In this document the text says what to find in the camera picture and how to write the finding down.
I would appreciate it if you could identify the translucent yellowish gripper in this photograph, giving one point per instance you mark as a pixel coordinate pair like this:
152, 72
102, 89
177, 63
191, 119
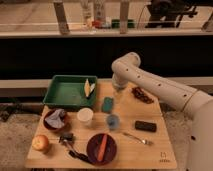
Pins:
117, 94

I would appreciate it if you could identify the peeled yellow banana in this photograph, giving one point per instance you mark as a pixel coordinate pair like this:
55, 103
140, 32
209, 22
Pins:
88, 88

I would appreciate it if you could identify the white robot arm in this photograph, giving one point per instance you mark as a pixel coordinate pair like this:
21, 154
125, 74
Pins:
196, 103

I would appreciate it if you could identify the blue plastic cup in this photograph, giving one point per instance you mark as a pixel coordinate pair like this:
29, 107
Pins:
112, 121

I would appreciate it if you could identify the white plastic cup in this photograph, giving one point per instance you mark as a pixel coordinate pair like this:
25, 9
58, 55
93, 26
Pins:
85, 116

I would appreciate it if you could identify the dark red grapes bunch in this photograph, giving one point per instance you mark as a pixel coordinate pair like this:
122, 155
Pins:
141, 95

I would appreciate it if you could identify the teal green sponge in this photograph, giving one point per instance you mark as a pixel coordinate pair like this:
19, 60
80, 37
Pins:
107, 105

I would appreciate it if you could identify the black rectangular box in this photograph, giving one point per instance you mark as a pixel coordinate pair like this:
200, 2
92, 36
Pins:
145, 126

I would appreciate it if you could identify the green plastic tray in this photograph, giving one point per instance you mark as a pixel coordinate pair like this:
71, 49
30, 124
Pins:
67, 91

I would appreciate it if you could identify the orange carrot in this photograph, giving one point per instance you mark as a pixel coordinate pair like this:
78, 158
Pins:
102, 148

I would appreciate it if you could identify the dark red bowl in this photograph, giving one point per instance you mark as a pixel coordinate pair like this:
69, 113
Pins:
65, 119

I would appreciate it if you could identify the dark purple plate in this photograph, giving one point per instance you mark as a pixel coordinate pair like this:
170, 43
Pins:
93, 148

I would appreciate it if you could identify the green container on shelf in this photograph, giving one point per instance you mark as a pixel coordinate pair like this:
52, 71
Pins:
116, 23

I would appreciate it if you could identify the crumpled grey white cloth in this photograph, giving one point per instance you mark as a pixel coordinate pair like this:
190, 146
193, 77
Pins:
55, 118

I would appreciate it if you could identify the small black toy car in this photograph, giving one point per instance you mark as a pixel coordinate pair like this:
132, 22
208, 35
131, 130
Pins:
66, 137

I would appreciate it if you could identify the black machine in background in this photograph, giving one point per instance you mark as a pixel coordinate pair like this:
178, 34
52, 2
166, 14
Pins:
169, 13

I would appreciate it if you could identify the red yellow apple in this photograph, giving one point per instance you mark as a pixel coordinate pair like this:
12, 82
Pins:
40, 143

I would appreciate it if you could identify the black handled tool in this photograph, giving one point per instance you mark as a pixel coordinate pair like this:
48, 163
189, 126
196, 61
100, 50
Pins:
76, 154

